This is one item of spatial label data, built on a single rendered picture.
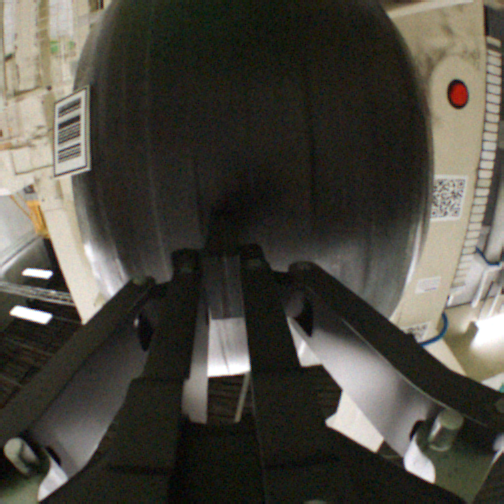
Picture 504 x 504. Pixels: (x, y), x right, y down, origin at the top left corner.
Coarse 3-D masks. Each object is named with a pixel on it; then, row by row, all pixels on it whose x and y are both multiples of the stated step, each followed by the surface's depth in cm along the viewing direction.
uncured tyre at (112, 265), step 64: (128, 0) 18; (192, 0) 18; (256, 0) 18; (320, 0) 18; (128, 64) 17; (192, 64) 17; (256, 64) 18; (320, 64) 18; (384, 64) 18; (128, 128) 18; (192, 128) 18; (256, 128) 18; (320, 128) 18; (384, 128) 19; (128, 192) 19; (192, 192) 19; (256, 192) 19; (320, 192) 19; (384, 192) 20; (128, 256) 20; (320, 256) 21; (384, 256) 22
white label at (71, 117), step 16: (80, 96) 18; (64, 112) 19; (80, 112) 18; (64, 128) 19; (80, 128) 18; (64, 144) 19; (80, 144) 18; (64, 160) 19; (80, 160) 19; (64, 176) 19
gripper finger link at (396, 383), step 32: (320, 288) 10; (320, 320) 10; (352, 320) 9; (384, 320) 8; (320, 352) 10; (352, 352) 8; (384, 352) 7; (416, 352) 7; (352, 384) 8; (384, 384) 7; (416, 384) 6; (448, 384) 6; (480, 384) 5; (384, 416) 7; (416, 416) 6; (480, 416) 5
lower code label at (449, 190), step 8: (440, 176) 41; (448, 176) 41; (456, 176) 41; (464, 176) 41; (440, 184) 41; (448, 184) 41; (456, 184) 42; (464, 184) 42; (440, 192) 42; (448, 192) 42; (456, 192) 42; (464, 192) 42; (440, 200) 43; (448, 200) 43; (456, 200) 43; (432, 208) 43; (440, 208) 43; (448, 208) 43; (456, 208) 44; (432, 216) 44; (440, 216) 44; (448, 216) 44; (456, 216) 44
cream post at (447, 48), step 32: (480, 0) 27; (416, 32) 32; (448, 32) 30; (480, 32) 30; (416, 64) 34; (448, 64) 33; (480, 64) 32; (448, 96) 35; (480, 96) 35; (448, 128) 37; (480, 128) 37; (448, 160) 40; (448, 224) 45; (448, 256) 48; (448, 288) 52; (416, 320) 54; (352, 416) 74
